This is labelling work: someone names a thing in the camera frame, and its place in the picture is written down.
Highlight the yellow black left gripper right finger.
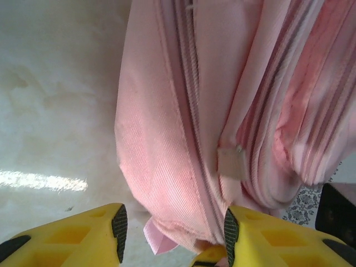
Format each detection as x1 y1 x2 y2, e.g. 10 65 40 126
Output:
224 207 356 267

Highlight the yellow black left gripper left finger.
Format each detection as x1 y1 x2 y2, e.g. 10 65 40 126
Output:
0 202 129 267

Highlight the pink backpack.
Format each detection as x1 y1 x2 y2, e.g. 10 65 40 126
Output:
113 0 356 256

